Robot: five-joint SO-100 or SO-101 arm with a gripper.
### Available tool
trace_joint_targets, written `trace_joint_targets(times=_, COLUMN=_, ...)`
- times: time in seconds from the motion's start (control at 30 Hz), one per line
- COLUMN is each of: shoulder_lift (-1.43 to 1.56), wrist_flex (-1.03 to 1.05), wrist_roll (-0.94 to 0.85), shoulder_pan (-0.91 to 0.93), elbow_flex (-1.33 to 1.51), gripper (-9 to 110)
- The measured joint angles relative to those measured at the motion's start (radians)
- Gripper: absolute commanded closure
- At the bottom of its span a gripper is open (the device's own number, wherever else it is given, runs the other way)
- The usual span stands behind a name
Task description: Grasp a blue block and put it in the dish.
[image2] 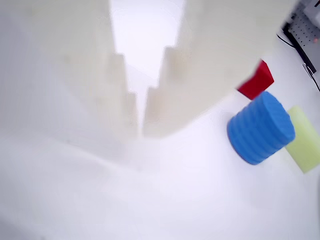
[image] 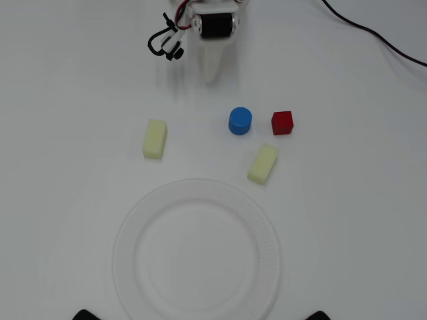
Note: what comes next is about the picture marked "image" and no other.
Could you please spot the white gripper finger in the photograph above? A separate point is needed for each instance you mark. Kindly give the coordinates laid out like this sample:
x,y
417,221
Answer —
x,y
211,60

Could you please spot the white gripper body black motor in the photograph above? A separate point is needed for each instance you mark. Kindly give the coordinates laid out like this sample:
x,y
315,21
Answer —
x,y
214,24

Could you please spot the blue cylinder block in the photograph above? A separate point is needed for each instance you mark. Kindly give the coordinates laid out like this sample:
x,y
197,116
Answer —
x,y
240,120

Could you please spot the red cube block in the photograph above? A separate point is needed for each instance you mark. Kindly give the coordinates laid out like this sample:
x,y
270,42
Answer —
x,y
282,122

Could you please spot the pale yellow foam block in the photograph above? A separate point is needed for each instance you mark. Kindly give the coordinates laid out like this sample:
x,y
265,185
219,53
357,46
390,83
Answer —
x,y
155,138
263,163

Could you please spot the white plastic plate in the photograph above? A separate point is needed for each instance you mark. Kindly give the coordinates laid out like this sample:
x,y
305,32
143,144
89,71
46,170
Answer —
x,y
197,253

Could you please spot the black stand foot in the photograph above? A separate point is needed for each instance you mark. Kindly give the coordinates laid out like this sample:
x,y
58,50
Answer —
x,y
320,316
85,315

